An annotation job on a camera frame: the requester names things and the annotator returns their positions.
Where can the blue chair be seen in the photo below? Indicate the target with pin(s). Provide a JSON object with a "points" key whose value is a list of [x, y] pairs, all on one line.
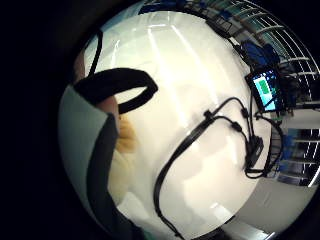
{"points": [[258, 53]]}

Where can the black monitor with lit screen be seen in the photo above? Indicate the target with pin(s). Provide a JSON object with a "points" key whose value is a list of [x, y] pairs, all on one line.
{"points": [[265, 89]]}

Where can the black hub box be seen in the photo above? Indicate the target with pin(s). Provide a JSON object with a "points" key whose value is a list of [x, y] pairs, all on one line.
{"points": [[255, 151]]}

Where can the shelf rack with blue items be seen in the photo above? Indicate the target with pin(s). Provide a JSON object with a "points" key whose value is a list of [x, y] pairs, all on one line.
{"points": [[300, 153]]}

